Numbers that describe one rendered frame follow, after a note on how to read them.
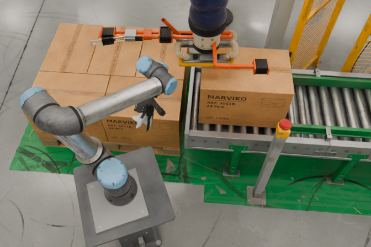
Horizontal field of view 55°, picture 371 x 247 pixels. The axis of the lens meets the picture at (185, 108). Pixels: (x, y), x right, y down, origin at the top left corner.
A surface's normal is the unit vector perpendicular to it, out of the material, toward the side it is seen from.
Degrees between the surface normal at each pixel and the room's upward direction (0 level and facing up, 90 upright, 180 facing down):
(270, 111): 90
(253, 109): 90
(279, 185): 0
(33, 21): 0
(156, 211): 0
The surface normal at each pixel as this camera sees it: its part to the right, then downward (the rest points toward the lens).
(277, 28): -0.08, 0.80
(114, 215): -0.04, -0.55
